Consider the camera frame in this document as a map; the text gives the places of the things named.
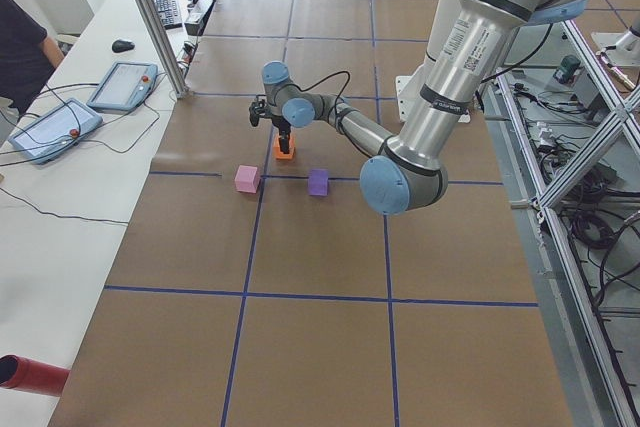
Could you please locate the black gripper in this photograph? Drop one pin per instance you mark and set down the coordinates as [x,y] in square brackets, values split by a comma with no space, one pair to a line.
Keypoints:
[281,126]

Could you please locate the orange foam block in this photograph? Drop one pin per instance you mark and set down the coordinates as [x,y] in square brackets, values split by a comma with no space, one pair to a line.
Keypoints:
[283,156]

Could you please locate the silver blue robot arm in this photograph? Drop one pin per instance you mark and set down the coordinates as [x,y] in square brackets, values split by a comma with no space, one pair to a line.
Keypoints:
[403,172]

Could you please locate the purple foam block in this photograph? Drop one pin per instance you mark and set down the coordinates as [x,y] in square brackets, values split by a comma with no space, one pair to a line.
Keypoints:
[318,182]

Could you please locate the pink foam block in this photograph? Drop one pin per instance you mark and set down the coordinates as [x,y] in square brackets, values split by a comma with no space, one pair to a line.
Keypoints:
[247,179]

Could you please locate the far teach pendant tablet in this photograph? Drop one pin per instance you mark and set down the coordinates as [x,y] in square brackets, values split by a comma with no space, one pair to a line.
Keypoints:
[124,87]

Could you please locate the teach pendant tablet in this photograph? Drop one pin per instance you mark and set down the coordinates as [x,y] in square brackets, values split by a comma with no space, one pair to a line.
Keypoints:
[124,87]
[51,135]

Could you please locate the black keyboard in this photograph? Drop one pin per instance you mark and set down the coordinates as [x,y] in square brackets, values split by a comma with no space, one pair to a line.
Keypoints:
[169,13]

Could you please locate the black computer mouse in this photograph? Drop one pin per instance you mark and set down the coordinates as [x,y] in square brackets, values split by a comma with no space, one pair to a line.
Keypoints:
[122,45]

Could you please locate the near teach pendant tablet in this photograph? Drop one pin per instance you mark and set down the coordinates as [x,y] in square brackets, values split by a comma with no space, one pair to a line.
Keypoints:
[51,135]

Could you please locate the person in dark shirt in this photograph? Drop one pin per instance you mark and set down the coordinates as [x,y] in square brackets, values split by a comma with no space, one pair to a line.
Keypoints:
[29,56]

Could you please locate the red cylinder tube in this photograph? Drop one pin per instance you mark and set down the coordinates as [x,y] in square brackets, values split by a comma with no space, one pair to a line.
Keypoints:
[32,376]

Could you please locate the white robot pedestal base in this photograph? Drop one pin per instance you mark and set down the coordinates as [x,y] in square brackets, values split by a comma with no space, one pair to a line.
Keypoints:
[408,87]

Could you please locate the aluminium frame rail right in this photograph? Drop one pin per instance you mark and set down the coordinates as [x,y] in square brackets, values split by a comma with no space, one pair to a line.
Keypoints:
[565,102]

